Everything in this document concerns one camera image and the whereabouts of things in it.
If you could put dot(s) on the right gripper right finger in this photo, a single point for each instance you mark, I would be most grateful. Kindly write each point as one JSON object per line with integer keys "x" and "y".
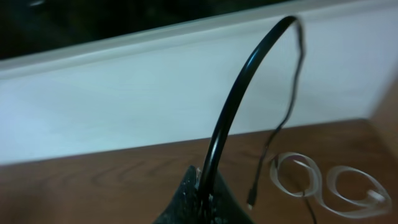
{"x": 221, "y": 207}

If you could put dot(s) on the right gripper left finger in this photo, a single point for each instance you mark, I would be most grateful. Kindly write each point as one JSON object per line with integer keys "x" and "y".
{"x": 183, "y": 207}

